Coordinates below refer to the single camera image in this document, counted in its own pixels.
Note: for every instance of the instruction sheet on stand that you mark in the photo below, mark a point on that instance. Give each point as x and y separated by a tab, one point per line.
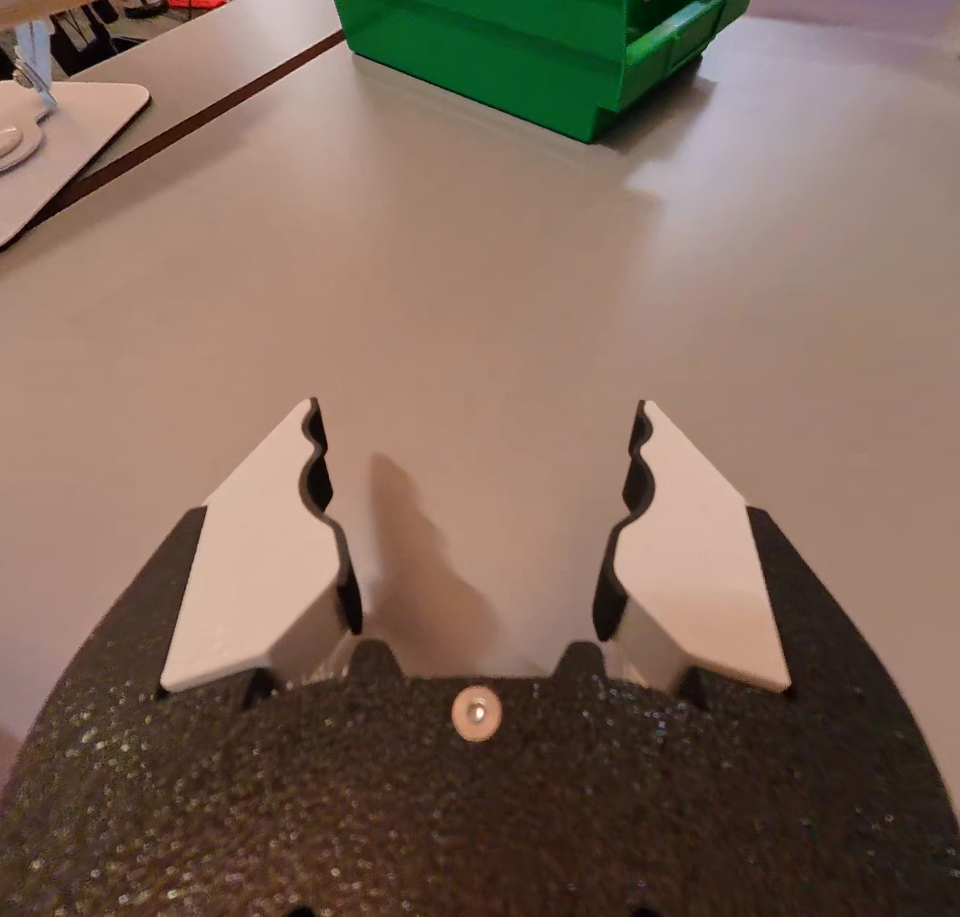
67	137

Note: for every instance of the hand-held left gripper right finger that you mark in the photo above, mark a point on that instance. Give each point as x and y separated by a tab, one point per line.
697	579

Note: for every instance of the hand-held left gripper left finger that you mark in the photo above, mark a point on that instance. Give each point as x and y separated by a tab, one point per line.
247	579

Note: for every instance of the green plastic bin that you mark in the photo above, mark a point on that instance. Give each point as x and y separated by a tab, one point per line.
487	39

